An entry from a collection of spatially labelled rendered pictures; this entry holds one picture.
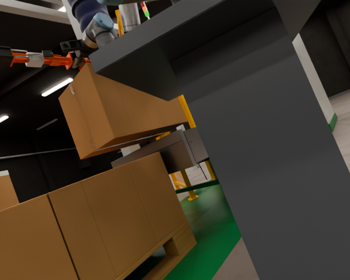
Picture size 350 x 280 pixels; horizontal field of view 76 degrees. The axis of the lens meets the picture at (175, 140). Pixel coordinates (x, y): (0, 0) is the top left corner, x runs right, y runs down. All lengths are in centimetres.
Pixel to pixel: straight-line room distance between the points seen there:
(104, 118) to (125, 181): 32
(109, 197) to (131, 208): 12
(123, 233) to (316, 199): 75
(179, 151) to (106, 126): 40
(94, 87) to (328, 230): 104
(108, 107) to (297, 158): 88
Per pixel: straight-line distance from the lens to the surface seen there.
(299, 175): 54
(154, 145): 133
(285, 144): 53
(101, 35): 118
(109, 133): 114
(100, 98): 116
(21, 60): 138
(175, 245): 123
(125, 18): 119
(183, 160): 122
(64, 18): 437
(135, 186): 109
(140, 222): 109
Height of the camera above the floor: 51
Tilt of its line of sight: 3 degrees up
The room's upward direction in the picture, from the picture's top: 22 degrees counter-clockwise
